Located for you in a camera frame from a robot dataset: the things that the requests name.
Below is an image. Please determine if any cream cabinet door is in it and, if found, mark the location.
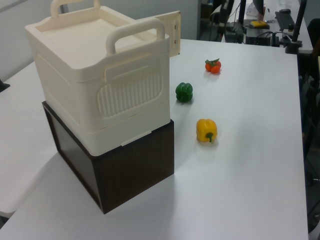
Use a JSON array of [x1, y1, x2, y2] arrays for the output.
[[154, 10, 182, 58]]

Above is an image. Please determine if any cream plastic storage cabinet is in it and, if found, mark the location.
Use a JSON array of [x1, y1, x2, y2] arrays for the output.
[[24, 0, 173, 156]]

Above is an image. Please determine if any green bell pepper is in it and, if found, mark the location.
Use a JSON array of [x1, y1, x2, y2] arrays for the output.
[[174, 81, 194, 103]]

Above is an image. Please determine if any yellow bell pepper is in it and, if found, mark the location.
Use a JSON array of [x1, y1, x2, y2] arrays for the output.
[[195, 118, 218, 144]]

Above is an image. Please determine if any dark brown wooden box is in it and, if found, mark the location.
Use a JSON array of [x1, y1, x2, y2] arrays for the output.
[[41, 100, 175, 215]]

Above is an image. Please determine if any orange tangerine cluster with leaves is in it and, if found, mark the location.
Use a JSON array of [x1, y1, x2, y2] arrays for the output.
[[204, 57, 223, 75]]

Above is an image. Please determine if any dark background equipment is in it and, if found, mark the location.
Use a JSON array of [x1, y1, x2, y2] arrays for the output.
[[209, 0, 245, 44]]

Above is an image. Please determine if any black equipment box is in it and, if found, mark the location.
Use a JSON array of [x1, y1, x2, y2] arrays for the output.
[[246, 27, 275, 46]]

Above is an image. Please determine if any thin black pole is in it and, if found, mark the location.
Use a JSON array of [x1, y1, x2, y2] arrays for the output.
[[237, 0, 248, 26]]

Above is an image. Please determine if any yellow flat object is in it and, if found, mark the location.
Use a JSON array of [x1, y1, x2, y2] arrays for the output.
[[249, 20, 270, 29]]

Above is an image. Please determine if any white pink box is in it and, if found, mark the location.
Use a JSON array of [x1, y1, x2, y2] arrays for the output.
[[246, 4, 266, 18]]

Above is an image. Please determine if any black keyboard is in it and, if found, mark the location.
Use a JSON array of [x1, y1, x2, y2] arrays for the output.
[[274, 11, 296, 33]]

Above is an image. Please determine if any black pole with clamp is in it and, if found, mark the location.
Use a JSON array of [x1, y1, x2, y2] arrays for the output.
[[285, 0, 309, 54]]

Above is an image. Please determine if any white background desk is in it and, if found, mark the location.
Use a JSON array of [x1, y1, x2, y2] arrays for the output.
[[243, 0, 315, 55]]

